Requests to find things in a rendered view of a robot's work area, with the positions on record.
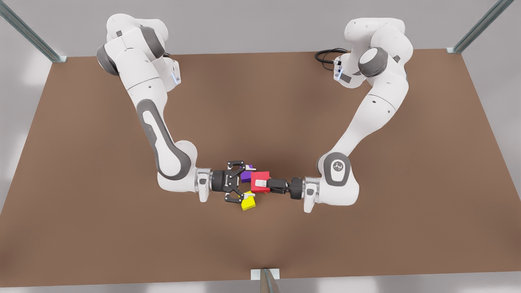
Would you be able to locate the silver frame post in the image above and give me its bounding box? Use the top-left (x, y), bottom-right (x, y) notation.
top-left (445, 0), bottom-right (516, 55)
top-left (0, 0), bottom-right (68, 63)
top-left (250, 268), bottom-right (282, 293)

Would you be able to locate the yellow wooden cube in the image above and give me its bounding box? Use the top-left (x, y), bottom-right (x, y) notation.
top-left (241, 191), bottom-right (257, 211)

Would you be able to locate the red wooden cube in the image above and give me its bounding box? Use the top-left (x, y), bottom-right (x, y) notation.
top-left (250, 171), bottom-right (271, 194)

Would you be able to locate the black cable loop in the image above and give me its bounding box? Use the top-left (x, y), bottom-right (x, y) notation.
top-left (315, 48), bottom-right (349, 66)

